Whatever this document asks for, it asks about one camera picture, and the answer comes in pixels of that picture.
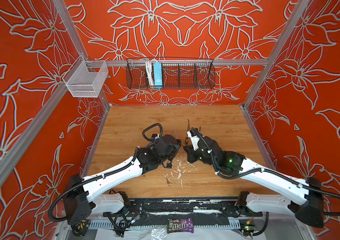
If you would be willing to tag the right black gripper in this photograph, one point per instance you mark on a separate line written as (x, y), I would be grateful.
(190, 152)

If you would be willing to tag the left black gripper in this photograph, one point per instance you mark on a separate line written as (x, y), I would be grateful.
(177, 146)

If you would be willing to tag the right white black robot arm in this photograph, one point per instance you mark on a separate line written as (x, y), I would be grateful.
(303, 199)

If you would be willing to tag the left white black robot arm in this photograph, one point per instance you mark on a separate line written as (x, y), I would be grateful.
(81, 196)

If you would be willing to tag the purple candy bag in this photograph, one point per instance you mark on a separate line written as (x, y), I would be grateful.
(180, 226)

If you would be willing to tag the light blue box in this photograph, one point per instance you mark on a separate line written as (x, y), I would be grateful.
(158, 76)

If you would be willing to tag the clear plastic sheet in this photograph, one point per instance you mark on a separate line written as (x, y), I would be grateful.
(152, 234)

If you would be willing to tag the yellow black tape measure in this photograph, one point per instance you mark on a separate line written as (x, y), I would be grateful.
(81, 228)

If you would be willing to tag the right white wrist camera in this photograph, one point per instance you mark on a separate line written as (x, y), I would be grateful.
(194, 138)

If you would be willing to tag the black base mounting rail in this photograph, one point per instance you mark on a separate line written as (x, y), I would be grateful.
(225, 206)

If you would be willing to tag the black wire wall basket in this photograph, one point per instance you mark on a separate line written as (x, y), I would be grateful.
(178, 74)

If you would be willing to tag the clear plastic wall bin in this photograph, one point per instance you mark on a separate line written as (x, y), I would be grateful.
(83, 81)

